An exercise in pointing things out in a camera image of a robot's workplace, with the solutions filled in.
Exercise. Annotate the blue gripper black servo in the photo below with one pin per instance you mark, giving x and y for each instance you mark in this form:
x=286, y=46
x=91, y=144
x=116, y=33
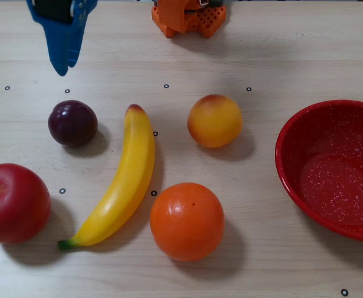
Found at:
x=64, y=37

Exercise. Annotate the dark purple plum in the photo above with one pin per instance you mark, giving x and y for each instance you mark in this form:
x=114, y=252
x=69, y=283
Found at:
x=72, y=124

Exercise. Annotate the orange lattice robot base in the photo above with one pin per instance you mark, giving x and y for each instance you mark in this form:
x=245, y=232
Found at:
x=212, y=18

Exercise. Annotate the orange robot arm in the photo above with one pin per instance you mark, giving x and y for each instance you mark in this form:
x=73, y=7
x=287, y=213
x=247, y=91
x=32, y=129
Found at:
x=172, y=15

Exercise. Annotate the red speckled bowl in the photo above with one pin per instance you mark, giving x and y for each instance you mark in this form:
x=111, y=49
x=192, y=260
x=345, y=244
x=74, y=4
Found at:
x=339, y=186

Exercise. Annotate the yellow plastic banana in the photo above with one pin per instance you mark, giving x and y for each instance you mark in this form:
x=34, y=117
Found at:
x=128, y=180

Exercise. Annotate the red apple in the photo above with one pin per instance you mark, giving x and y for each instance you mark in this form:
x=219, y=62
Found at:
x=13, y=203

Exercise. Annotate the yellow orange peach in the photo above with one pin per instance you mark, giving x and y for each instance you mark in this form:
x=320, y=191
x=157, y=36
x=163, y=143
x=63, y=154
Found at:
x=214, y=121

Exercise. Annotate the orange fruit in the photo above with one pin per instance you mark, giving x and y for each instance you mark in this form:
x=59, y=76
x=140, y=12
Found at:
x=187, y=222

